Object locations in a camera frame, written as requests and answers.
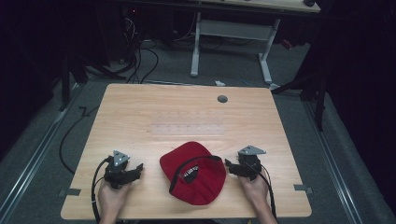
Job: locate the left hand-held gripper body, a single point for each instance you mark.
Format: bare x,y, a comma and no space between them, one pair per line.
115,174

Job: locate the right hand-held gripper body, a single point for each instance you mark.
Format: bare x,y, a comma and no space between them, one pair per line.
250,163

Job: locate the red baseball cap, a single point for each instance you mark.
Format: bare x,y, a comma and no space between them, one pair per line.
199,183

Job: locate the person's left hand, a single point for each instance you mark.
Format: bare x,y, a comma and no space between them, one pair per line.
112,196

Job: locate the person's right hand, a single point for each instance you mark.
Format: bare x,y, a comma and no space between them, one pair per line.
256,190

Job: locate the grey tape strip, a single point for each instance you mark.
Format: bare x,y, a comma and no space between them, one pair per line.
70,192
302,188

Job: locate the round dark table grommet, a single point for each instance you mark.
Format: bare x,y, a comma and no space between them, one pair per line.
222,99

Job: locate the small white floor scrap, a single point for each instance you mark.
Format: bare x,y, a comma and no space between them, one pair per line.
219,83

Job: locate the black stand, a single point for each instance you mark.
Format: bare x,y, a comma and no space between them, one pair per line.
317,93
66,84

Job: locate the white-framed desk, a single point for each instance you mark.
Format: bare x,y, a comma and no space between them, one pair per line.
233,30

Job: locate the black computer mouse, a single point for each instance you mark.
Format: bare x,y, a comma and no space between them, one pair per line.
308,2

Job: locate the metal floor rail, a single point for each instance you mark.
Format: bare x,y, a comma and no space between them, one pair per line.
34,158
333,161

